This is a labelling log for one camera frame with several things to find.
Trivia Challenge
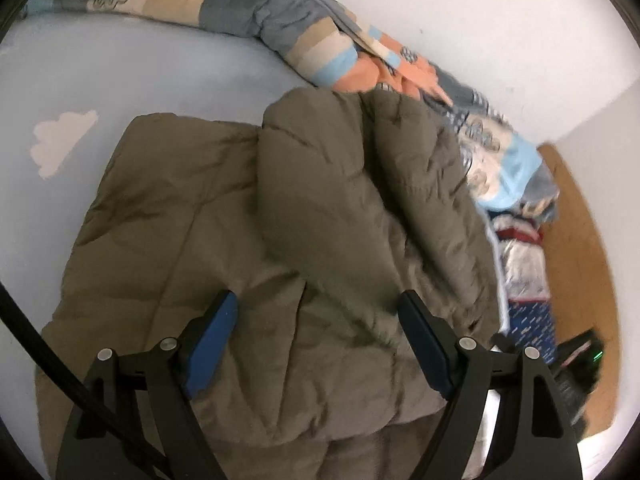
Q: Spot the light blue cloud bed sheet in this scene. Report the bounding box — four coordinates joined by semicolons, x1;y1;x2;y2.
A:
0;15;321;466

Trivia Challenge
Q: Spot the black cable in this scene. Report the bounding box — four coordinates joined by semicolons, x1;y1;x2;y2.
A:
0;280;171;480

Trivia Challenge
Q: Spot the patchwork printed quilt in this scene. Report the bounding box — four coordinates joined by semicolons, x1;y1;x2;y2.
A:
22;0;558;226

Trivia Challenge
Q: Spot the star print pillow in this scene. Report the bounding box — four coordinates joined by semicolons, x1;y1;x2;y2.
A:
492;212;558;366

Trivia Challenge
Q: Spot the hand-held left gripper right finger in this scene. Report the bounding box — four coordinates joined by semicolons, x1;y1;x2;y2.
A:
397;290;583;480

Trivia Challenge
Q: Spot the olive brown padded coat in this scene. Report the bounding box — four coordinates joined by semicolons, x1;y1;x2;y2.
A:
35;87;506;480

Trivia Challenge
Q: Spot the wooden headboard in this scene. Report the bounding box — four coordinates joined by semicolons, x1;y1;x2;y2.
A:
537;142;621;441

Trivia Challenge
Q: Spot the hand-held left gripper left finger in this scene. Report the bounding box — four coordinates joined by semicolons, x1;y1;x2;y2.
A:
55;290;238;480

